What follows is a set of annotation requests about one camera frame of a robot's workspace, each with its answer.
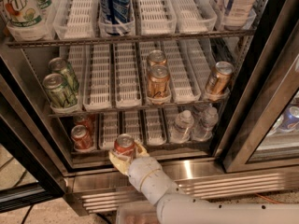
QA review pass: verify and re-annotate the open fridge door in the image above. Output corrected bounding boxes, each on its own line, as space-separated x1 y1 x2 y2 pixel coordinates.
0 50 67 212

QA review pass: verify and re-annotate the green can rear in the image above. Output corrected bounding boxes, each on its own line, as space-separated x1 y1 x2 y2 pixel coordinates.
49 57 79 94

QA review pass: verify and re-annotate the green can front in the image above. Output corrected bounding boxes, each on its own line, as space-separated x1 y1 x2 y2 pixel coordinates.
43 73 78 108

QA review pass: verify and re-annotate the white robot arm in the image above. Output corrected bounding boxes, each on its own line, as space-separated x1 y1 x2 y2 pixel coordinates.
109 144 299 224

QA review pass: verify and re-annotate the closed glass fridge door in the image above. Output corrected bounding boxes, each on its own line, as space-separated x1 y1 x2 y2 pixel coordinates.
223 24 299 173

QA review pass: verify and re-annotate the clear water bottle right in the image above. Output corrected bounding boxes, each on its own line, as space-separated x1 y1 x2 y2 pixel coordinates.
192 106 219 142

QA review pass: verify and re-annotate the green can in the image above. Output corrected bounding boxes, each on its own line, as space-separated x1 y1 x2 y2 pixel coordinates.
49 57 79 94
43 73 78 108

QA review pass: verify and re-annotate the red coke can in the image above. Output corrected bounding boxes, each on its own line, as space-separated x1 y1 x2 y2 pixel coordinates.
114 133 135 156
73 115 94 133
71 125 94 152

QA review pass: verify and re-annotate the gold can front middle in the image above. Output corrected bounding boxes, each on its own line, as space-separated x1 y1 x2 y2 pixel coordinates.
148 64 170 99

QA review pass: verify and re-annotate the blue pepsi bottle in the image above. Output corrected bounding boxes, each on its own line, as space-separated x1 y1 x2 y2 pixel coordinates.
99 0 134 35

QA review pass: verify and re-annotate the gold can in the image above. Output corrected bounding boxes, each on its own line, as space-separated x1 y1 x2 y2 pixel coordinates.
147 49 167 66
205 62 235 95
148 64 170 99

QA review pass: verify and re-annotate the black cable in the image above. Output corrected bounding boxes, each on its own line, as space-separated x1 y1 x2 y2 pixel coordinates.
20 204 36 224

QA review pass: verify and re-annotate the middle wire shelf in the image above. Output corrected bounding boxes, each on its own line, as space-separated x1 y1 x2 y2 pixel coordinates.
49 99 226 118

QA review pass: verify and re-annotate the blue can behind glass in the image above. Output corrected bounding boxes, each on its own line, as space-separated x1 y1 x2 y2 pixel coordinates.
278 105 299 133

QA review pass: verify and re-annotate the gold can rear middle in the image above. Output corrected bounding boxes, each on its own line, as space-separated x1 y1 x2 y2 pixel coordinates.
147 49 167 66

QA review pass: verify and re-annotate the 7up bottle front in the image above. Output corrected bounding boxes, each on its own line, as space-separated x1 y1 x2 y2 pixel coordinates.
3 0 43 28

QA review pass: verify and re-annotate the orange cable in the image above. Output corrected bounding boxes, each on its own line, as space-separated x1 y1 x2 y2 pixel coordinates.
255 193 283 204

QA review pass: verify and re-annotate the gold can right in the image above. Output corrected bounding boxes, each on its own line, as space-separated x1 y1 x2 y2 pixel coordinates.
205 62 235 95

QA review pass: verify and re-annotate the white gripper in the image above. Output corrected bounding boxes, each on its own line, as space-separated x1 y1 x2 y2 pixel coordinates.
109 143 162 190

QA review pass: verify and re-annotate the white labelled bottle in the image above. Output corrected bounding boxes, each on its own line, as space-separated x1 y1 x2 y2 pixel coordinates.
222 0 255 30

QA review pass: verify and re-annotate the clear water bottle left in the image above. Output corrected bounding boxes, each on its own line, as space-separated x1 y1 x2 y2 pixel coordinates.
170 110 194 144

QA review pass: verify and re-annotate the top wire shelf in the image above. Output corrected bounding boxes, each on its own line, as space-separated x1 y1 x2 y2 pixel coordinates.
5 29 255 49

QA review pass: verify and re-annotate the clear water bottle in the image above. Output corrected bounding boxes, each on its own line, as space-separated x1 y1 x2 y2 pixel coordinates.
170 110 194 144
192 106 219 142

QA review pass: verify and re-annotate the wire shelf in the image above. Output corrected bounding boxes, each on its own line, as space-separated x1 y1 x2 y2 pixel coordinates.
49 99 226 118
5 29 255 49

